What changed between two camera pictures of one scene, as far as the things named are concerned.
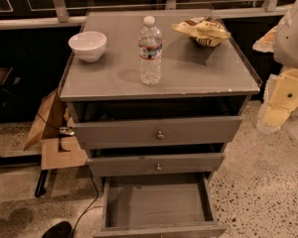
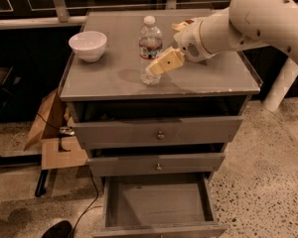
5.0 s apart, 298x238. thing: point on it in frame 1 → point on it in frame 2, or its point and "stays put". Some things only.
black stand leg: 40,188 stays put
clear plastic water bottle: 150,51 stays put
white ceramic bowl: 89,46 stays put
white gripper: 292,40 → 190,41
